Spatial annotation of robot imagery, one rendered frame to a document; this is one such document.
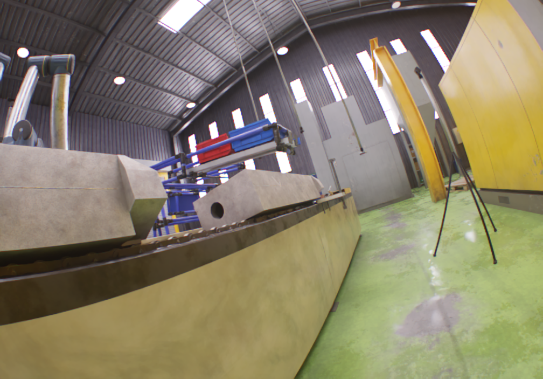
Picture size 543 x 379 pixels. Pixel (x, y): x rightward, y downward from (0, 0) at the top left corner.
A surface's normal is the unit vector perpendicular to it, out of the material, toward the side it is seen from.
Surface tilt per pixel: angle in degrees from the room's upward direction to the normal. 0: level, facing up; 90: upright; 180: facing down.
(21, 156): 80
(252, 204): 90
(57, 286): 90
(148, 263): 90
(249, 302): 90
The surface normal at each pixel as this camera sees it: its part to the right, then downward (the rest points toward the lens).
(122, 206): 0.80, -0.47
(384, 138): -0.44, -0.04
